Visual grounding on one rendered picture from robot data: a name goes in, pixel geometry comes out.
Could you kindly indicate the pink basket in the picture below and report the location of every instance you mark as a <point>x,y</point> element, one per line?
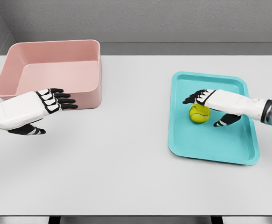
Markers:
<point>56,74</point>

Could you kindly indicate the yellow-green tennis ball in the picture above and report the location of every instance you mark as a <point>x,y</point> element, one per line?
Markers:
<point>199,113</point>

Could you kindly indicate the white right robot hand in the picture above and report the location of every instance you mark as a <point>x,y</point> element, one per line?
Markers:
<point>222,99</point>

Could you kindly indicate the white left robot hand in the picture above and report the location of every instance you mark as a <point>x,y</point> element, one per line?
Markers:
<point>26,108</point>

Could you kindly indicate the blue tray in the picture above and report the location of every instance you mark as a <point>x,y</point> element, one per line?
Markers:
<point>238,140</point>

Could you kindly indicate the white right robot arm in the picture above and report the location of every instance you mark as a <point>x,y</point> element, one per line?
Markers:
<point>261,109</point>

